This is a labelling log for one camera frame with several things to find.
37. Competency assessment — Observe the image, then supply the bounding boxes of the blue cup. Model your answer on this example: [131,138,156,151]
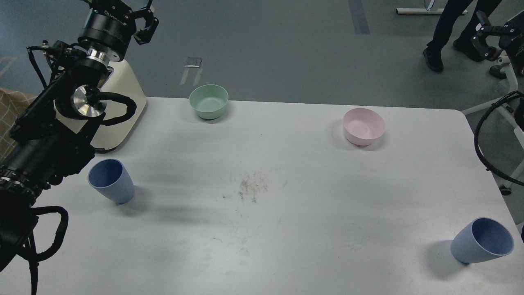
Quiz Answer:
[88,159,135,204]
[450,217,515,264]

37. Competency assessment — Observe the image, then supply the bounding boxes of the white stand base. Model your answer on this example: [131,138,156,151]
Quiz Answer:
[395,0,448,15]

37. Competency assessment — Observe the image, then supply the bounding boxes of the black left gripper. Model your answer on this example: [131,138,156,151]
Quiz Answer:
[77,0,159,61]

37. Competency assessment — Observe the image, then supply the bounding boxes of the checkered brown cloth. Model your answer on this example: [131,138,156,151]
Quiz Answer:
[0,88,37,159]

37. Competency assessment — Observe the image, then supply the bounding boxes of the pink bowl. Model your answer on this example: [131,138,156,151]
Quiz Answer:
[343,108,386,146]

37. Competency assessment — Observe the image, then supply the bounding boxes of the green bowl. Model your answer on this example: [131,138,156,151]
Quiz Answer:
[189,84,229,120]

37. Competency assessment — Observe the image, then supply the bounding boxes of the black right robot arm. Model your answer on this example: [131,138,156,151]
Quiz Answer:
[466,11,523,195]

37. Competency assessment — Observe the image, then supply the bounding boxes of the person legs in black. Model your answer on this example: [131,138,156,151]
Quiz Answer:
[423,0,503,73]

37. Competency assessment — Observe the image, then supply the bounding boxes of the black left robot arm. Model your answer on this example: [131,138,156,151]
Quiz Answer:
[1,0,159,295]

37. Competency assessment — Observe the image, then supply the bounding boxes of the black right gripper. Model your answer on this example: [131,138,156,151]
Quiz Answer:
[471,11,524,61]

